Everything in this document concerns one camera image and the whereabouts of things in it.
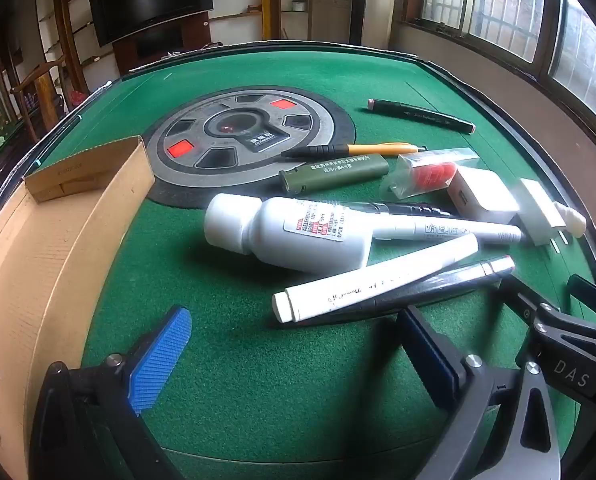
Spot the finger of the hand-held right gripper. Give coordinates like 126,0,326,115
498,274,561,333
567,274,596,311

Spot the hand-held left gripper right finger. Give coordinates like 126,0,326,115
395,305,561,480

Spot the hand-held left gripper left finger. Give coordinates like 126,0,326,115
28,305,194,480

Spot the black silver pen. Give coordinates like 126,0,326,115
280,255,516,330

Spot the small white rounded cap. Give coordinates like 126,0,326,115
553,202,588,237

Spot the thick white marker pen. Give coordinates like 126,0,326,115
272,232,480,325

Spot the white plug adapter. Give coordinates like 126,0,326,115
514,178,568,256

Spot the thin white marker pen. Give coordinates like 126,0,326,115
370,214,524,245

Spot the slim black pen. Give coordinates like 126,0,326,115
335,201,461,218

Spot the brown cardboard box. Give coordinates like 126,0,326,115
0,136,156,466

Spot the clear plastic box red insert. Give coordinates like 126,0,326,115
379,147,480,200

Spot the white plastic bottle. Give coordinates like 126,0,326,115
204,193,375,275

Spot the white cube charger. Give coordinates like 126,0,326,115
447,166,521,223

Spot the green lighter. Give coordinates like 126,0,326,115
279,152,390,196

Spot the yellow black ballpoint pen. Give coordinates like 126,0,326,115
280,143,429,158

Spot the black marker pen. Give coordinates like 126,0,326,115
367,98,477,136

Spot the round grey table dial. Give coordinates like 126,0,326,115
140,85,359,211

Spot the brown framed window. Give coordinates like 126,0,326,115
393,0,596,151

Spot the wooden chair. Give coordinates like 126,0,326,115
9,57,86,136

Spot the wooden television cabinet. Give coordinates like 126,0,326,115
113,22,214,76

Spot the black flat television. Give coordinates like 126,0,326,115
89,0,214,47

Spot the yellow wooden post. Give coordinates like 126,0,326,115
260,0,281,41

